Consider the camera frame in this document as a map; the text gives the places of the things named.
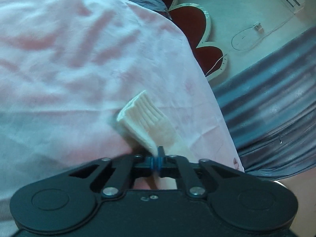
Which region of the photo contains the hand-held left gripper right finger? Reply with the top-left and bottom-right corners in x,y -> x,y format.
157,147 -> 245,200

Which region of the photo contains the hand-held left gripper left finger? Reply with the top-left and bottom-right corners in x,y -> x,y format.
67,154 -> 159,199

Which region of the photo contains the white ribbed sock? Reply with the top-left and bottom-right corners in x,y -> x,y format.
116,91 -> 195,164

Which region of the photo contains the pink floral bed sheet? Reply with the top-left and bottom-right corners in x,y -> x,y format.
0,0 -> 245,200

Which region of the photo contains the blue grey curtain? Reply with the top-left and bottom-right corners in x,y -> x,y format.
212,27 -> 316,179

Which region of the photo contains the red heart-shaped headboard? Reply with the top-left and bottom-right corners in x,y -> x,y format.
158,0 -> 229,82

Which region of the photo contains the white cable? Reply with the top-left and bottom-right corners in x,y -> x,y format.
204,12 -> 297,76

